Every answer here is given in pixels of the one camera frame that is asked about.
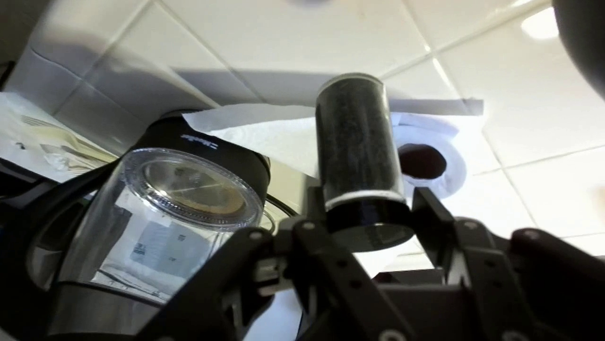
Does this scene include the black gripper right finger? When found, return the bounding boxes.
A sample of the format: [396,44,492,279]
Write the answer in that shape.
[413,186,605,341]

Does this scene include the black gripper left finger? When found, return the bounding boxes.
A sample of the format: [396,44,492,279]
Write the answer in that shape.
[135,217,405,341]

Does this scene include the black pepper container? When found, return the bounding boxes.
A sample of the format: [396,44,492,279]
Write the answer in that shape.
[315,73,419,254]

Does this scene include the papers on counter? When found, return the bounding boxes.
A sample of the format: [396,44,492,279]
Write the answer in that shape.
[0,91,139,188]

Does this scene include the glass electric kettle black handle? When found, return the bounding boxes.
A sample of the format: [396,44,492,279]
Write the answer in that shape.
[22,116,277,341]

